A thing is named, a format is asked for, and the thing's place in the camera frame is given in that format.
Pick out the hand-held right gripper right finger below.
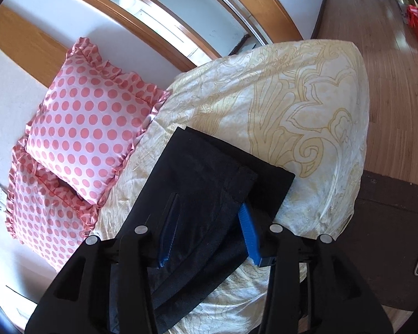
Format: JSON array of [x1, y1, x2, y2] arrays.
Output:
[[237, 202, 394, 334]]

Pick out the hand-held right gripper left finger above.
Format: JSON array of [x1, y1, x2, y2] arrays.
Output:
[[25, 205, 178, 334]]

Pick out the black pants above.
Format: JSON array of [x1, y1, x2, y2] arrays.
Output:
[[104, 126, 296, 334]]

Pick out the cream patterned bed quilt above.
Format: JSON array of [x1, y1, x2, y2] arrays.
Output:
[[92, 40, 370, 334]]

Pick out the pink polka dot pillow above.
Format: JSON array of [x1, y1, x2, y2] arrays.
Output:
[[5, 137, 103, 274], [24, 38, 171, 207]]

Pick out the dark brown floor mat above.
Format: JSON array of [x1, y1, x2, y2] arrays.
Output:
[[301, 169, 418, 319]]

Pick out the wardrobe mirror panel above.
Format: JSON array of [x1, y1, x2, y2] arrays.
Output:
[[103, 0, 223, 67]]

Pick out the wooden sliding wardrobe door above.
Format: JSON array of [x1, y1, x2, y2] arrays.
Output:
[[191, 0, 305, 46]]

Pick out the wooden headboard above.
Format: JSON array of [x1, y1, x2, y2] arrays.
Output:
[[0, 0, 201, 73]]

